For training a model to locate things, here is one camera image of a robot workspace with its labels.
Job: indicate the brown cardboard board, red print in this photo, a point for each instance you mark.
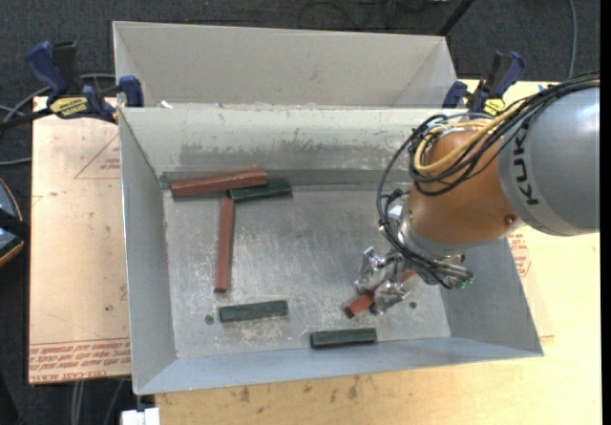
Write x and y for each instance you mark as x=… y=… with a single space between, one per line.
x=76 y=246

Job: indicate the grey metal bin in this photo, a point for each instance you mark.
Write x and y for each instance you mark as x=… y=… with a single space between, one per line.
x=296 y=246

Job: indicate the dark green flat block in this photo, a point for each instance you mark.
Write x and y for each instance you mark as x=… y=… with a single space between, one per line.
x=343 y=337
x=253 y=311
x=267 y=190

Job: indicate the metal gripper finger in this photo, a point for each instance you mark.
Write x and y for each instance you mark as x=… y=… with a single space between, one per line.
x=389 y=296
x=368 y=268

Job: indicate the red-brown block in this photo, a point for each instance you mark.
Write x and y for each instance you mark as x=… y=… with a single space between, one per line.
x=217 y=183
x=225 y=246
x=360 y=304

